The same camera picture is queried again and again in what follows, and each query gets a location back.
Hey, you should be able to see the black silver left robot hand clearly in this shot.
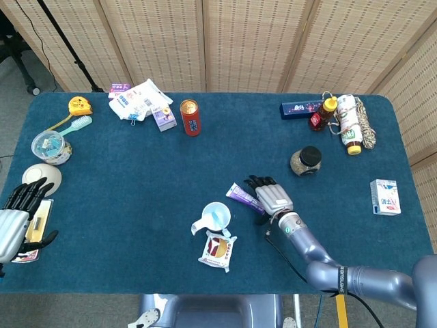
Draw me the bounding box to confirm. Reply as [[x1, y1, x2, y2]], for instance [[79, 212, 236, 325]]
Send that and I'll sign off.
[[0, 176, 59, 264]]

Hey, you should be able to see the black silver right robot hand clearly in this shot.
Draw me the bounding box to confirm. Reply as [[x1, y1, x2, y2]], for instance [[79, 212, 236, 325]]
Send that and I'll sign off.
[[244, 174, 295, 226]]

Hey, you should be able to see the purple toothpaste tube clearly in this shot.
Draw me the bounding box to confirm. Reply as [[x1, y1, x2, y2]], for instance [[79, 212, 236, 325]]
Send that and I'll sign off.
[[225, 182, 267, 216]]

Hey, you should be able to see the white cup with handle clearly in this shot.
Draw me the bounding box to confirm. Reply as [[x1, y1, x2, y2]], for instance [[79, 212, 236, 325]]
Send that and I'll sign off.
[[191, 202, 232, 236]]

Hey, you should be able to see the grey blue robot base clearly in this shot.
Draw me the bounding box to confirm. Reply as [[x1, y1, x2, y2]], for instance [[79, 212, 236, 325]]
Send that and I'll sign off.
[[128, 292, 301, 328]]

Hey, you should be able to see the razor in card pack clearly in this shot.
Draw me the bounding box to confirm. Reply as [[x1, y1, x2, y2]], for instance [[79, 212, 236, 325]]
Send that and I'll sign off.
[[12, 197, 55, 264]]

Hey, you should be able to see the glass jar black lid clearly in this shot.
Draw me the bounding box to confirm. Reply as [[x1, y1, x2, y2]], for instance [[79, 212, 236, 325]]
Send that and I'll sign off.
[[290, 146, 323, 178]]

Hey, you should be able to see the beige bowl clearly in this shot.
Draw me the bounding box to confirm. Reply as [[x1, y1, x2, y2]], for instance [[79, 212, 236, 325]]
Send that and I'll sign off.
[[21, 163, 63, 197]]

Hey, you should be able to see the snack packet with orange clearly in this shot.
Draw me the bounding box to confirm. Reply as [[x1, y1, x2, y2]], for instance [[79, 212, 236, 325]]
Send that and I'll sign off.
[[197, 230, 238, 273]]

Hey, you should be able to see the dark blue long box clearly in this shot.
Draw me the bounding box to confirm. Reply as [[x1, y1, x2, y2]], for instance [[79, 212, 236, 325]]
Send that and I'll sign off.
[[280, 99, 325, 121]]

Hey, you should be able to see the clear tub with clips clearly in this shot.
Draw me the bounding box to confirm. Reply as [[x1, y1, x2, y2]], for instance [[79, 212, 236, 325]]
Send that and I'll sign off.
[[31, 130, 73, 166]]

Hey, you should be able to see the honey bottle yellow cap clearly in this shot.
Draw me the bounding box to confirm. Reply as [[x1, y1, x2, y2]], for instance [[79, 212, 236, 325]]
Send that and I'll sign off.
[[309, 96, 338, 133]]

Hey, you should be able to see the white drink bottle yellow cap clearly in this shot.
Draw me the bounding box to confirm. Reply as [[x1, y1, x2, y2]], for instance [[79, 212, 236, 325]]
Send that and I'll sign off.
[[336, 94, 363, 156]]

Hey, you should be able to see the white blue milk carton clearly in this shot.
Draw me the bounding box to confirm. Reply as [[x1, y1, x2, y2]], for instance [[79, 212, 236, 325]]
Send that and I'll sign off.
[[369, 179, 402, 216]]

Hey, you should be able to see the metal table leg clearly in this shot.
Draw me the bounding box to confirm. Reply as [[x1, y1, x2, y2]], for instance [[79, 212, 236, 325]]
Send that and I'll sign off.
[[292, 294, 303, 328]]

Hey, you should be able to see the red soda can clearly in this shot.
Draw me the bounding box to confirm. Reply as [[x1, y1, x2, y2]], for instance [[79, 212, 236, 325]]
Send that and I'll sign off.
[[180, 98, 202, 137]]

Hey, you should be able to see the mint green scrub brush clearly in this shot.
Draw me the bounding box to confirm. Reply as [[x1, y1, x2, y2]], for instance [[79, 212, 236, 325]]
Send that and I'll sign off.
[[57, 115, 94, 137]]

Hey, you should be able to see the small purple white box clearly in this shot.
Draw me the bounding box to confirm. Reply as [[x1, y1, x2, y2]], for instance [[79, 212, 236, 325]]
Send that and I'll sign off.
[[152, 105, 178, 133]]

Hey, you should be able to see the blue felt table cover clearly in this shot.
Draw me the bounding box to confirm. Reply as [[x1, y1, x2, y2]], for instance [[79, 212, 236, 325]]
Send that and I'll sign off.
[[0, 92, 424, 295]]

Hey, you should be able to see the yellow tape measure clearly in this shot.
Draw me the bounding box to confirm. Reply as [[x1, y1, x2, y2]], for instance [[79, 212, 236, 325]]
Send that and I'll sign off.
[[68, 96, 94, 116]]

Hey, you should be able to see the bamboo folding screen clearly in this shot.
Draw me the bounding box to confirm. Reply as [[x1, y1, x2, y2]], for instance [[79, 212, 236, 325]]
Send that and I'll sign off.
[[0, 0, 437, 257]]

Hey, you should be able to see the white plastic pouch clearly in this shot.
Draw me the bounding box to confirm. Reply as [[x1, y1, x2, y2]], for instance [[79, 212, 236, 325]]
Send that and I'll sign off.
[[128, 78, 174, 115]]

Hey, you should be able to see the white wipes pack blue print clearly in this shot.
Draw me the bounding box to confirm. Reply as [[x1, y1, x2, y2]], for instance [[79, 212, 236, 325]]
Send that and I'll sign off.
[[108, 92, 148, 121]]

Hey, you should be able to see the purple white card pack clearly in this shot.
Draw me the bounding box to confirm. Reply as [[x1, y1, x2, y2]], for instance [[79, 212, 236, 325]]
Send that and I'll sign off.
[[108, 82, 132, 100]]

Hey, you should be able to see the black wheeled chair base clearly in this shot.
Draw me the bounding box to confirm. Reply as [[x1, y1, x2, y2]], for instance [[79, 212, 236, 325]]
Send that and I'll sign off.
[[0, 32, 42, 96]]

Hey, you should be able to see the black tripod stand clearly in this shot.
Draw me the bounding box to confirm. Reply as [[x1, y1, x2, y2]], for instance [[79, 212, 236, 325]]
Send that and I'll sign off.
[[36, 0, 105, 93]]

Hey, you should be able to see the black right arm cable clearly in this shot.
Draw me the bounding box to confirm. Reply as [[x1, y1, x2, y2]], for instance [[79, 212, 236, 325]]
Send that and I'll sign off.
[[264, 230, 385, 328]]

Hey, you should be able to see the beige rope bundle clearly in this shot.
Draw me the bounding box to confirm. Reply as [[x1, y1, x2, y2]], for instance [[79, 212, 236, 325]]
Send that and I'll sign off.
[[320, 90, 378, 150]]

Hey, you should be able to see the yellow plastic handle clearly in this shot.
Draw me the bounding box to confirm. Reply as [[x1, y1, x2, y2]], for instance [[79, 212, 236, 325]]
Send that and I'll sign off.
[[43, 114, 74, 134]]

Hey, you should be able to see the blue cable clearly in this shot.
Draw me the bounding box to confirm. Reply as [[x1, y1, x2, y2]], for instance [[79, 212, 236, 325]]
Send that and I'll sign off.
[[313, 294, 324, 328]]

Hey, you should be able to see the thin black wall cable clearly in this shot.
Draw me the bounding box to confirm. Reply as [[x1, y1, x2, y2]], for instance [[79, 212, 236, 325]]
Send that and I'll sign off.
[[20, 0, 58, 90]]

